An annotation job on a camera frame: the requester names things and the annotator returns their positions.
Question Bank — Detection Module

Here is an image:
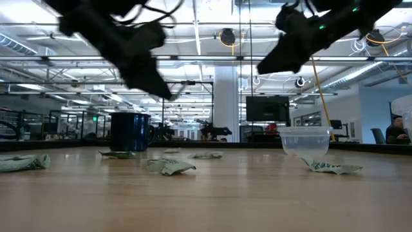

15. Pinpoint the large black monitor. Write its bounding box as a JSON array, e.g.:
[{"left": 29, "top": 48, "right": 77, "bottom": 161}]
[{"left": 245, "top": 95, "right": 290, "bottom": 122}]

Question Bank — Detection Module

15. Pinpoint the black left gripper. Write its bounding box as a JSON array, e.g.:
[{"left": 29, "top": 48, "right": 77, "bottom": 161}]
[{"left": 96, "top": 21, "right": 174, "bottom": 99}]

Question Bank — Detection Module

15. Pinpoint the thin black gantry frame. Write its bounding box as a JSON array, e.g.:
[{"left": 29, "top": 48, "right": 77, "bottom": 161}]
[{"left": 162, "top": 80, "right": 215, "bottom": 142}]

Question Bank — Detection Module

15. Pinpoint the white square pillar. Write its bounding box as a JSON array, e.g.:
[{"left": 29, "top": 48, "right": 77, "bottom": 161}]
[{"left": 213, "top": 66, "right": 241, "bottom": 143}]

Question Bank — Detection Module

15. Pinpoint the grey office chair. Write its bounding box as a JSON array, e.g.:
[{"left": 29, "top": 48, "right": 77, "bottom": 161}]
[{"left": 370, "top": 128, "right": 387, "bottom": 145}]

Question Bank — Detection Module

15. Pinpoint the dark blue mug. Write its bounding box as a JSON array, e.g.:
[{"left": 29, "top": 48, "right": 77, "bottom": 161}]
[{"left": 109, "top": 111, "right": 156, "bottom": 152}]

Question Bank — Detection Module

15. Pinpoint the black workstation rack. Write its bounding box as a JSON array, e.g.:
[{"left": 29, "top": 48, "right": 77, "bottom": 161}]
[{"left": 0, "top": 108, "right": 110, "bottom": 142}]

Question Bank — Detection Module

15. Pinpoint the clear plastic bowl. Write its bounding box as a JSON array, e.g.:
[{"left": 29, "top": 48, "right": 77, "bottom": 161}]
[{"left": 277, "top": 126, "right": 334, "bottom": 159}]

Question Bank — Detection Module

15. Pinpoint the black aluminium table frame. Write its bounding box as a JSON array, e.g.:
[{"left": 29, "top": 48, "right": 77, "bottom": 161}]
[{"left": 0, "top": 140, "right": 412, "bottom": 153}]

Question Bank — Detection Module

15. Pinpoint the yellow hanging cable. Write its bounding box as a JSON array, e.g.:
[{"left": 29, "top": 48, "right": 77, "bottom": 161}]
[{"left": 310, "top": 56, "right": 336, "bottom": 142}]

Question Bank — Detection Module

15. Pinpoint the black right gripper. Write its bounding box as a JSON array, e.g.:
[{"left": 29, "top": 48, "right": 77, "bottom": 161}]
[{"left": 257, "top": 2, "right": 335, "bottom": 75}]

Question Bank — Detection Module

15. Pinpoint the black hanging cable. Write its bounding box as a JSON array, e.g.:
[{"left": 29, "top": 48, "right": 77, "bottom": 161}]
[{"left": 248, "top": 0, "right": 254, "bottom": 142}]

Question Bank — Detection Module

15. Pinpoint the person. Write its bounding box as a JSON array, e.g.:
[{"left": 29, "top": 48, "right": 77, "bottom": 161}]
[{"left": 385, "top": 115, "right": 411, "bottom": 145}]

